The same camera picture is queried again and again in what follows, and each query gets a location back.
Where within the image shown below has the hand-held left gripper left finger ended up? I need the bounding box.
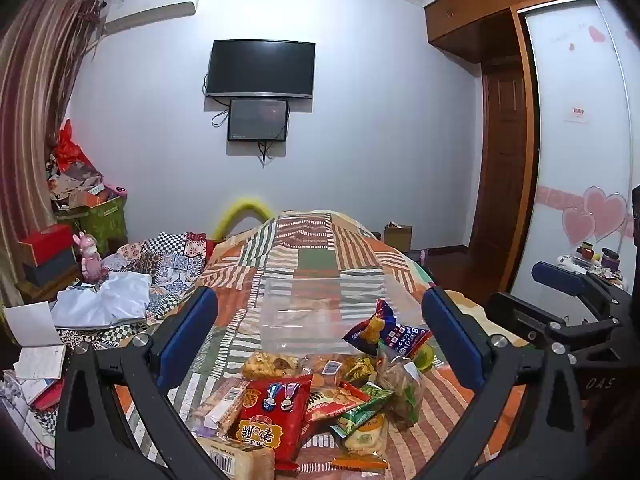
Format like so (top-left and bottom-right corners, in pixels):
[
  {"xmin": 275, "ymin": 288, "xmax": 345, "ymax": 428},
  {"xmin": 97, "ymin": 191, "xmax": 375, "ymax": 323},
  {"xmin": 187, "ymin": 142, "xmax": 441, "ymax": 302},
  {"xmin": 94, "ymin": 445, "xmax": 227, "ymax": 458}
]
[{"xmin": 54, "ymin": 286, "xmax": 236, "ymax": 480}]

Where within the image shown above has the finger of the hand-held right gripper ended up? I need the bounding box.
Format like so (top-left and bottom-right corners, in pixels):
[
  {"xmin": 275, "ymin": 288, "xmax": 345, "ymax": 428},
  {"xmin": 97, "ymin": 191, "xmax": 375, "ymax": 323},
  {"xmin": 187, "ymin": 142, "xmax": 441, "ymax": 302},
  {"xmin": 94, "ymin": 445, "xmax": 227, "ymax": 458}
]
[
  {"xmin": 531, "ymin": 261, "xmax": 632, "ymax": 322},
  {"xmin": 486, "ymin": 291, "xmax": 623, "ymax": 361}
]

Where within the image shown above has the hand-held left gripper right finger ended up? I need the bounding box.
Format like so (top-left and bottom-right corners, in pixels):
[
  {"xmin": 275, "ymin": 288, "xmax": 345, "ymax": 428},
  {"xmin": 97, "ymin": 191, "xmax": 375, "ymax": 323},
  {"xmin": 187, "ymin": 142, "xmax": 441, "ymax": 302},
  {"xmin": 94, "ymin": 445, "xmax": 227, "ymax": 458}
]
[{"xmin": 415, "ymin": 286, "xmax": 588, "ymax": 480}]

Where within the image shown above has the blue snack packet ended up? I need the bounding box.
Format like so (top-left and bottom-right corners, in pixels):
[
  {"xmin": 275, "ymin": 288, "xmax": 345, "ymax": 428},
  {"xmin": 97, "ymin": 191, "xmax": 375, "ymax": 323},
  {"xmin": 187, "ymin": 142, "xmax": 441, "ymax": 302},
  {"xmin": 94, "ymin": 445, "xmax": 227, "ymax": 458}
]
[{"xmin": 342, "ymin": 299, "xmax": 433, "ymax": 358}]

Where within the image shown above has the clear peanut snack packet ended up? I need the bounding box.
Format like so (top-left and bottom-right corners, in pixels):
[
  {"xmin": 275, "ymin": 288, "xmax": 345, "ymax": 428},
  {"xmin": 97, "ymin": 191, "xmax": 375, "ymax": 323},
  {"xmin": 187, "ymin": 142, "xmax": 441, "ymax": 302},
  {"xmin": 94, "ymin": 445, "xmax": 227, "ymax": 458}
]
[{"xmin": 241, "ymin": 351, "xmax": 301, "ymax": 380}]

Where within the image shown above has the clear plastic storage box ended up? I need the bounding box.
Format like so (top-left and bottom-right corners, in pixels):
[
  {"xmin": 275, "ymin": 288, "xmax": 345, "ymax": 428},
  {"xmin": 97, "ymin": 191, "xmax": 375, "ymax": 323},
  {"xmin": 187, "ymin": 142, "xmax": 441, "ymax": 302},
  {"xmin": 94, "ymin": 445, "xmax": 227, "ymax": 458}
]
[{"xmin": 259, "ymin": 275, "xmax": 431, "ymax": 356}]

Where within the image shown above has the red noodle snack packet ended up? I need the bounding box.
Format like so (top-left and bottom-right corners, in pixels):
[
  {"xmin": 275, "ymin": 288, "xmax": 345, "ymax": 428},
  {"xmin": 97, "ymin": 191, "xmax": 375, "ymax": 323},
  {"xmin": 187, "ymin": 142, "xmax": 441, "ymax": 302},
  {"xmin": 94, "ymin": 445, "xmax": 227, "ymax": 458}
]
[{"xmin": 235, "ymin": 374, "xmax": 313, "ymax": 471}]

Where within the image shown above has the small green round snack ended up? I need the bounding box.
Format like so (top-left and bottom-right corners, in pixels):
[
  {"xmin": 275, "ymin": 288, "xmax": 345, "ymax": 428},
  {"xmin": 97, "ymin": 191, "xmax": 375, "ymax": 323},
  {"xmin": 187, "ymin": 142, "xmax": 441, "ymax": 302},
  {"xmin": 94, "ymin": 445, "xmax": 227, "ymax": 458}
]
[{"xmin": 414, "ymin": 344, "xmax": 437, "ymax": 372}]

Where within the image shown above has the checkered patchwork quilt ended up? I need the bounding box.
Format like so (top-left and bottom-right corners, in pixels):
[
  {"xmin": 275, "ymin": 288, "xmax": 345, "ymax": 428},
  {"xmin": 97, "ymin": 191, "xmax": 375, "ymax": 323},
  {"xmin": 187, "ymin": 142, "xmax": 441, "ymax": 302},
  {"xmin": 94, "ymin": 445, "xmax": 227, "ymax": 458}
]
[{"xmin": 0, "ymin": 231, "xmax": 216, "ymax": 461}]

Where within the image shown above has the clear bag of biscuits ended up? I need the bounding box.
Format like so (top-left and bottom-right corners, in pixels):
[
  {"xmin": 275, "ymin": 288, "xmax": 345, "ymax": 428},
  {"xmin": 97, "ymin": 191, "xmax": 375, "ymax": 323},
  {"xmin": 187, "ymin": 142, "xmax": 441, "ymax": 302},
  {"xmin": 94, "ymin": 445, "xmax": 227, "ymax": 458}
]
[{"xmin": 375, "ymin": 340, "xmax": 427, "ymax": 428}]

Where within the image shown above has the white cloth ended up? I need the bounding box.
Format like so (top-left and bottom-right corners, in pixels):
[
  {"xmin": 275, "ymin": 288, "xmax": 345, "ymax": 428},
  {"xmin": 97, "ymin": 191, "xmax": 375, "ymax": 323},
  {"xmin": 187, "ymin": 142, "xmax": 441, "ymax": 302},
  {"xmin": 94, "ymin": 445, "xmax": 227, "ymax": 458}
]
[{"xmin": 50, "ymin": 271, "xmax": 153, "ymax": 330}]

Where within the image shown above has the small yellow-green snack packet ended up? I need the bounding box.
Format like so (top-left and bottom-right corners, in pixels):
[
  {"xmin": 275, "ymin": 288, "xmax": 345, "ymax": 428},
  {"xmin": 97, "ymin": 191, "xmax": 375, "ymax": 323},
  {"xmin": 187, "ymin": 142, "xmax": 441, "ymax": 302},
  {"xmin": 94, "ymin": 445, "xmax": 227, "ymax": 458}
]
[{"xmin": 344, "ymin": 355, "xmax": 377, "ymax": 387}]

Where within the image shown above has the brown cardboard box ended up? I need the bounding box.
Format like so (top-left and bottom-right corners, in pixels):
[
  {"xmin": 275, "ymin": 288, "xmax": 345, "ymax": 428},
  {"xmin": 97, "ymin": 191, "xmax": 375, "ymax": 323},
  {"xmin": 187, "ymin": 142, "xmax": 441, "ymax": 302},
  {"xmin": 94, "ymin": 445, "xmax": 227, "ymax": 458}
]
[{"xmin": 384, "ymin": 222, "xmax": 413, "ymax": 252}]

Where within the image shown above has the white sliding wardrobe door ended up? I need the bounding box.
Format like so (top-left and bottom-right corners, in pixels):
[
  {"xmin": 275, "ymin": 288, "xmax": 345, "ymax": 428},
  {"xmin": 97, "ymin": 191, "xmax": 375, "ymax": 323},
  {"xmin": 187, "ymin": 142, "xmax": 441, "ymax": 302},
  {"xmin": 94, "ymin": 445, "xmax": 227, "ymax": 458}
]
[{"xmin": 510, "ymin": 0, "xmax": 640, "ymax": 301}]

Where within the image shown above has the pink bunny toy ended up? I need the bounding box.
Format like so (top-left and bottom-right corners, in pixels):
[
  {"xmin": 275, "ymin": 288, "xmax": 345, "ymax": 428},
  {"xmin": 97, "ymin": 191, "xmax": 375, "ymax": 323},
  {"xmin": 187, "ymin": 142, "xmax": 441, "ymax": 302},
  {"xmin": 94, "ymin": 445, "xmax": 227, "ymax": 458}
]
[{"xmin": 74, "ymin": 232, "xmax": 108, "ymax": 283}]

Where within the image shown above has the clear packet with barcode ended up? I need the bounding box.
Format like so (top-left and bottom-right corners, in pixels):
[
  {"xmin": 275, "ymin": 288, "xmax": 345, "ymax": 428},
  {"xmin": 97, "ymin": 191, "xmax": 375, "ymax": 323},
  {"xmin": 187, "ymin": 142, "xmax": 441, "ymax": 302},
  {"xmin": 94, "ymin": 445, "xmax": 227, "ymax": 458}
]
[{"xmin": 300, "ymin": 354, "xmax": 348, "ymax": 387}]

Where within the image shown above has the brown wooden door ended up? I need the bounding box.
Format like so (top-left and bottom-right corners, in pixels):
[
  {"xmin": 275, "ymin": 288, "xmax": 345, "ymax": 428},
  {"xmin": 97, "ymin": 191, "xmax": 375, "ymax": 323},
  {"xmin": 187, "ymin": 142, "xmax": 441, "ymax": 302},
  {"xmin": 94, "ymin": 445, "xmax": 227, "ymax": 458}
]
[{"xmin": 467, "ymin": 57, "xmax": 541, "ymax": 266}]

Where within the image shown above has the green cardboard box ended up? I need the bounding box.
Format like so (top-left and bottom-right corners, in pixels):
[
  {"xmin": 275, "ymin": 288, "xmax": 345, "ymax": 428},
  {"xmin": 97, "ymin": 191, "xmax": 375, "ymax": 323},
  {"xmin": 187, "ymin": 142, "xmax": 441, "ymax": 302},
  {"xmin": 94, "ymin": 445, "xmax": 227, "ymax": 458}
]
[{"xmin": 55, "ymin": 195, "xmax": 128, "ymax": 256}]

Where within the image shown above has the yellow foam tube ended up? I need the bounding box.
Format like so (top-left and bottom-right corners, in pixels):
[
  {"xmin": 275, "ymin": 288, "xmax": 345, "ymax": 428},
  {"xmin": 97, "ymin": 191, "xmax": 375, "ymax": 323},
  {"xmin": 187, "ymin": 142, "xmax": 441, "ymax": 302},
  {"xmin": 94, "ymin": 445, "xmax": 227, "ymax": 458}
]
[{"xmin": 212, "ymin": 197, "xmax": 275, "ymax": 241}]

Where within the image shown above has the pale cracker packet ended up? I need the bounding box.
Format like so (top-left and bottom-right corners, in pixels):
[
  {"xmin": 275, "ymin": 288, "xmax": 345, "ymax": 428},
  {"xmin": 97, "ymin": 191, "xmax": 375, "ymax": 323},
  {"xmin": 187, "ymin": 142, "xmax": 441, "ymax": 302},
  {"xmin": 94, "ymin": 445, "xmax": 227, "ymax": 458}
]
[{"xmin": 331, "ymin": 412, "xmax": 390, "ymax": 472}]

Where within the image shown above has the white bread packet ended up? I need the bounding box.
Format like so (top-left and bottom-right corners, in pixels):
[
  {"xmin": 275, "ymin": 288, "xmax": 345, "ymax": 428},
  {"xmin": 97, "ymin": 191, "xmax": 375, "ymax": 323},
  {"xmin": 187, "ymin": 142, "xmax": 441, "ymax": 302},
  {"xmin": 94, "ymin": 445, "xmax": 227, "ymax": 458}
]
[{"xmin": 196, "ymin": 435, "xmax": 276, "ymax": 480}]

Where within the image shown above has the orange-red snack packet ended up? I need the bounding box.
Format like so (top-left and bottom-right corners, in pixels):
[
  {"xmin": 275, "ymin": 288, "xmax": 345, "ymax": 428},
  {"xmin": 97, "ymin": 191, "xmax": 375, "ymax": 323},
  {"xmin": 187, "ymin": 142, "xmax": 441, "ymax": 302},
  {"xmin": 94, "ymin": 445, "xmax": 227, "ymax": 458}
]
[{"xmin": 305, "ymin": 381, "xmax": 373, "ymax": 423}]

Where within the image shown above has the patchwork striped blanket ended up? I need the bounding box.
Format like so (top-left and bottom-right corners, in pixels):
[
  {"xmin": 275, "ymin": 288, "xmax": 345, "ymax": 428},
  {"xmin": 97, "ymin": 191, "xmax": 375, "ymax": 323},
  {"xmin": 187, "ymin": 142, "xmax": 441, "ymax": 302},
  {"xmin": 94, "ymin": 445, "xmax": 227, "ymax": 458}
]
[{"xmin": 115, "ymin": 210, "xmax": 531, "ymax": 480}]

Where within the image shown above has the grey box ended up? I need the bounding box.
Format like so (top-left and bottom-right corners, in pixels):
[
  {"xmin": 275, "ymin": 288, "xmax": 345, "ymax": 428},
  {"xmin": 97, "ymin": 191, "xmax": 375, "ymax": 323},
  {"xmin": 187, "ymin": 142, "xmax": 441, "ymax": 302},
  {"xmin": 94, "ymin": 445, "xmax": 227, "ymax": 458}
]
[{"xmin": 22, "ymin": 250, "xmax": 81, "ymax": 286}]

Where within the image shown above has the red book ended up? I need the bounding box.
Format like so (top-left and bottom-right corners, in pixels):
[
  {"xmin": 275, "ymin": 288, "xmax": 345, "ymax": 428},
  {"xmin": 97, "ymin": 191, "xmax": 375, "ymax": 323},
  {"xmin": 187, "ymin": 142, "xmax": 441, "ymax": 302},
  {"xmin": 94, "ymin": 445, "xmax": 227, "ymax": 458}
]
[{"xmin": 30, "ymin": 379, "xmax": 66, "ymax": 411}]

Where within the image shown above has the open white notebook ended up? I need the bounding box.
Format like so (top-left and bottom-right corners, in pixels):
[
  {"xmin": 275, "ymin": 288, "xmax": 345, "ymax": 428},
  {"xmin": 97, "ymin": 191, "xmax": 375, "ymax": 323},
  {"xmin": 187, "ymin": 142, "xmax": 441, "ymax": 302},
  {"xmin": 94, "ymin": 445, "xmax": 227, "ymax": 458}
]
[{"xmin": 2, "ymin": 301, "xmax": 68, "ymax": 381}]

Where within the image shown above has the red box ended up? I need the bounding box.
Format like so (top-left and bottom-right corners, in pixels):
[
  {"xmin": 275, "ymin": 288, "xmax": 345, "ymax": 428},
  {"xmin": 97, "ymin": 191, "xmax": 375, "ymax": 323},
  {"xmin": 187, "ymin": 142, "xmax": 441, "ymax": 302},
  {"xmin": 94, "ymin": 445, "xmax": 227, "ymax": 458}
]
[{"xmin": 19, "ymin": 224, "xmax": 76, "ymax": 267}]

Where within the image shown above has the pile of papers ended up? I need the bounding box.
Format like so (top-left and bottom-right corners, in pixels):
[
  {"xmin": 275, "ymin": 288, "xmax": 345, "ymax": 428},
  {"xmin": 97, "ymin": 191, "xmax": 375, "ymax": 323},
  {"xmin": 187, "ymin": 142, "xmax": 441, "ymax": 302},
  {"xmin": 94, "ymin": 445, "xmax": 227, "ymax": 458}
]
[{"xmin": 47, "ymin": 157, "xmax": 108, "ymax": 211}]

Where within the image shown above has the red plastic bag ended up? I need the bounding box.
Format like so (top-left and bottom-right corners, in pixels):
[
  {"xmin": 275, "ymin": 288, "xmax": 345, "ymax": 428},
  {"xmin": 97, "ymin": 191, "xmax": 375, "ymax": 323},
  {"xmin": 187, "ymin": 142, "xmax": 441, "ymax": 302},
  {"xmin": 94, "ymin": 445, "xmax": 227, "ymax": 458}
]
[{"xmin": 54, "ymin": 120, "xmax": 93, "ymax": 171}]

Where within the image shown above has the wooden overhead cabinet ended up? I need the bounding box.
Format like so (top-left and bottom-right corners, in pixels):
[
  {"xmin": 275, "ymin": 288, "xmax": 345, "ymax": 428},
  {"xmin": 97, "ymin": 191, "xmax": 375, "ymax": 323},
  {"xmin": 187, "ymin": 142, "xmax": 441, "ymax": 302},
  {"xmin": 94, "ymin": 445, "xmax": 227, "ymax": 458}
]
[{"xmin": 424, "ymin": 0, "xmax": 608, "ymax": 63}]

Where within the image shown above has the striped brown curtain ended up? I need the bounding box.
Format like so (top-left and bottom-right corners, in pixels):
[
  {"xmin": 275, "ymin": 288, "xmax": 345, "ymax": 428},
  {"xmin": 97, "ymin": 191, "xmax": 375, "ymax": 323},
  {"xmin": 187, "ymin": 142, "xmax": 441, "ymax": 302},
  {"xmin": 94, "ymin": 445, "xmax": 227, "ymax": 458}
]
[{"xmin": 0, "ymin": 0, "xmax": 106, "ymax": 306}]

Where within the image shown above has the white air conditioner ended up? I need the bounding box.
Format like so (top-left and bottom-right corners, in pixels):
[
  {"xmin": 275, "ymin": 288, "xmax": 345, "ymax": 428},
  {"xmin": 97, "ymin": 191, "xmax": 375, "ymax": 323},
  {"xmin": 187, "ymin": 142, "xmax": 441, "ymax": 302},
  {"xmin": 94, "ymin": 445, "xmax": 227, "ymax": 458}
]
[{"xmin": 102, "ymin": 0, "xmax": 202, "ymax": 36}]

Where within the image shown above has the small black wall monitor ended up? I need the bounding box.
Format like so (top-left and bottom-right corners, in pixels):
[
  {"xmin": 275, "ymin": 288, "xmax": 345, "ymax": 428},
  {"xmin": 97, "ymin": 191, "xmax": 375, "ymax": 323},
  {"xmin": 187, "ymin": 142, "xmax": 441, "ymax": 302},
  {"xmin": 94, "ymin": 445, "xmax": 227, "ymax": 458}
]
[{"xmin": 227, "ymin": 99, "xmax": 290, "ymax": 142}]

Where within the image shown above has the black wall television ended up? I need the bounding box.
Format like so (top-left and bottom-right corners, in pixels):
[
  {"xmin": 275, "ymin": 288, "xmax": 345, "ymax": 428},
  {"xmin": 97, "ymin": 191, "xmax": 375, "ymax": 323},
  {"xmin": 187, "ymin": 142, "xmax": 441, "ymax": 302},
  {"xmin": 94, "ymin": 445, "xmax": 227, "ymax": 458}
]
[{"xmin": 206, "ymin": 39, "xmax": 316, "ymax": 100}]

